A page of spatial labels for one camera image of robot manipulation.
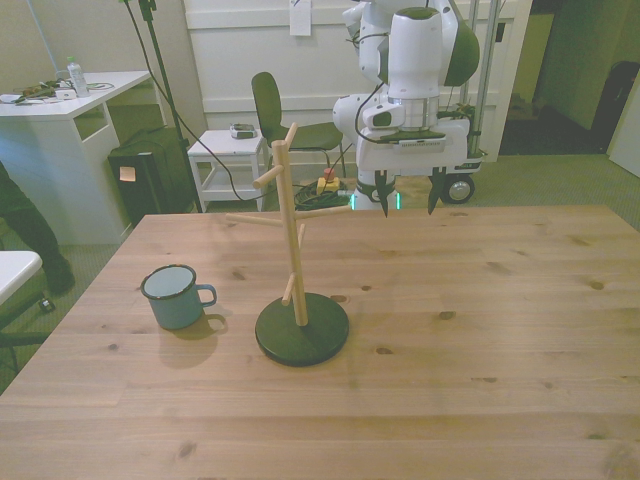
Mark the white desk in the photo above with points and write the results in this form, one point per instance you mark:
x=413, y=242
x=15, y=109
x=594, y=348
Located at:
x=45, y=140

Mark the aluminium frame posts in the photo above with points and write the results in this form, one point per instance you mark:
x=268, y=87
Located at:
x=482, y=60

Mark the small grey device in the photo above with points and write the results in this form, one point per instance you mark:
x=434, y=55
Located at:
x=243, y=132

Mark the white wheeled equipment cart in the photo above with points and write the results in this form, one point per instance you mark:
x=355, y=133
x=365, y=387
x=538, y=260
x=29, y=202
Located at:
x=457, y=187

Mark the clear plastic bottle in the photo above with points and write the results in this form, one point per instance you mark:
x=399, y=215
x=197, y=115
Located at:
x=78, y=80

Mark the white paper sheet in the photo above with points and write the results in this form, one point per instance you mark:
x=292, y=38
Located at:
x=300, y=17

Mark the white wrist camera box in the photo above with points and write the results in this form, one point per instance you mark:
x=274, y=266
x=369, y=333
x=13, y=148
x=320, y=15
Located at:
x=381, y=118

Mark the small white side table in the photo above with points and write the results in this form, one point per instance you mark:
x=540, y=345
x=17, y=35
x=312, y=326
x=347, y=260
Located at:
x=225, y=145

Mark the black tripod stand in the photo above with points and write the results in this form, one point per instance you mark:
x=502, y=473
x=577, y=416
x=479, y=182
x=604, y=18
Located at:
x=160, y=60

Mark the person in dark trousers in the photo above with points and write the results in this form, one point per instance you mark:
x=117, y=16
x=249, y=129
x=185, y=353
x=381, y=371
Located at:
x=30, y=230

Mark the wooden mug tree black base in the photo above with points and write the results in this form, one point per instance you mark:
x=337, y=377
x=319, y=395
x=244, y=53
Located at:
x=300, y=332

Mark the dark green chair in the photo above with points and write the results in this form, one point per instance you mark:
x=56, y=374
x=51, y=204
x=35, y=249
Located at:
x=267, y=100

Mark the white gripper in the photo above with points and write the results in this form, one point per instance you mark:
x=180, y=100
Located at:
x=415, y=160

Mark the light blue enamel mug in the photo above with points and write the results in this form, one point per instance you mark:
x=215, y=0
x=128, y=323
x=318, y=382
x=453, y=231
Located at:
x=172, y=300

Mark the yellow emergency stop button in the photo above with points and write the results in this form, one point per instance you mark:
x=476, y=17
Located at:
x=330, y=182

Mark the black case with sticky note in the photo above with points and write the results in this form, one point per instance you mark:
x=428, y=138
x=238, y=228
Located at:
x=150, y=180

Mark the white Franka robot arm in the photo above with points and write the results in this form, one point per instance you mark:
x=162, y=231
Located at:
x=415, y=55

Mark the white seat on black frame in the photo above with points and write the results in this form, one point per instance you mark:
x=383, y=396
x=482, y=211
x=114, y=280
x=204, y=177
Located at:
x=15, y=267

